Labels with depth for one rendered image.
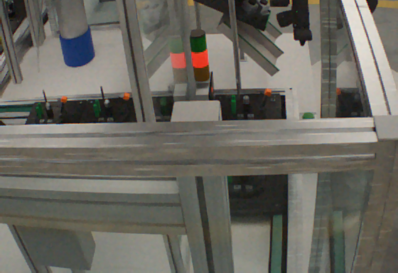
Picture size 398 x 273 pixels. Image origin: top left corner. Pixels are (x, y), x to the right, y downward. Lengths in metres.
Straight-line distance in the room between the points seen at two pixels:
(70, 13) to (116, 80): 0.38
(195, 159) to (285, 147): 0.07
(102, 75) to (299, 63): 0.85
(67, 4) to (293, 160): 2.22
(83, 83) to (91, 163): 2.17
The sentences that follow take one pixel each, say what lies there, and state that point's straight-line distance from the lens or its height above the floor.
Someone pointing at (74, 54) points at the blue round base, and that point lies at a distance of 2.74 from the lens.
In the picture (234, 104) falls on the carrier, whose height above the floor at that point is 1.03.
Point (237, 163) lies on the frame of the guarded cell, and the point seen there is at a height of 1.97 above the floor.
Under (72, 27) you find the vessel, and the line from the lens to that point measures 2.68.
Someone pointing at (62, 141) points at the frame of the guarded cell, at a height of 1.99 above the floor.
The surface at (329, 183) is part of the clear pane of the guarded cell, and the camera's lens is 0.50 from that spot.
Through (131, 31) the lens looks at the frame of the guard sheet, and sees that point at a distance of 1.07.
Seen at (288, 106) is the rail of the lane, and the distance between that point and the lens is 2.19.
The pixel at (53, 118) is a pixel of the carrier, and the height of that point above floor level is 0.99.
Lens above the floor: 2.29
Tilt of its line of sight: 38 degrees down
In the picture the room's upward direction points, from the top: 7 degrees counter-clockwise
